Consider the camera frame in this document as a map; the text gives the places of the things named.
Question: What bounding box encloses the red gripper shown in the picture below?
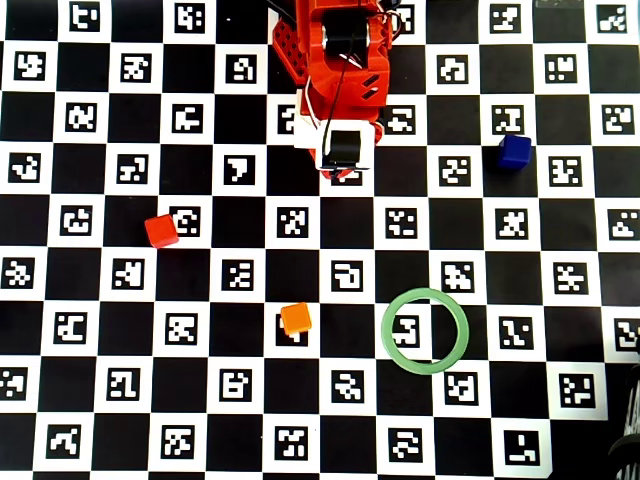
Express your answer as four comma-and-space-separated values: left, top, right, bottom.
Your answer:
370, 107, 387, 151

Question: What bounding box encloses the blue cube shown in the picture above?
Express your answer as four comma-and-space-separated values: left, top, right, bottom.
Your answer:
496, 133, 533, 172

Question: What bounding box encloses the red cube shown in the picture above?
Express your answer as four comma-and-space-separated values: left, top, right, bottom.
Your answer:
143, 213, 180, 250

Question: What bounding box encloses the orange cube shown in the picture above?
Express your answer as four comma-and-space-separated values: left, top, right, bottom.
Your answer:
279, 301, 314, 335

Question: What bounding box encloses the checkerboard marker mat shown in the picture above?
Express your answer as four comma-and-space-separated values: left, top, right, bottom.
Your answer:
0, 0, 640, 480

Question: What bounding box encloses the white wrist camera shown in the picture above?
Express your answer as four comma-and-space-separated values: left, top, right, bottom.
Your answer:
293, 115, 375, 174

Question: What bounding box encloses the green ring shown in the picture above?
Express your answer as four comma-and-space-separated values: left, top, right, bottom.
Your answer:
380, 287, 471, 375

